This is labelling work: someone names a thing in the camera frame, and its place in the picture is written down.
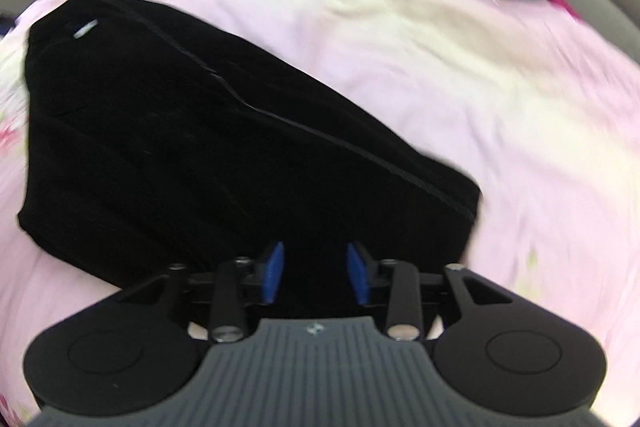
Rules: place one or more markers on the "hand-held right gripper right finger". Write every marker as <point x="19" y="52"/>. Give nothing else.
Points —
<point x="358" y="272"/>

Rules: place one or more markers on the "black pants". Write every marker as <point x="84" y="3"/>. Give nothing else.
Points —
<point x="200" y="167"/>

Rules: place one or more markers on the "pink floral blanket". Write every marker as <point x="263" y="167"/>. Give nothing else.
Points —
<point x="450" y="107"/>

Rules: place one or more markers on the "magenta cloth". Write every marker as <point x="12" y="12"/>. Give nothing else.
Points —
<point x="562" y="4"/>

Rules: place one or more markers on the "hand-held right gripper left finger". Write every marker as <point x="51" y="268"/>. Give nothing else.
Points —
<point x="274" y="272"/>

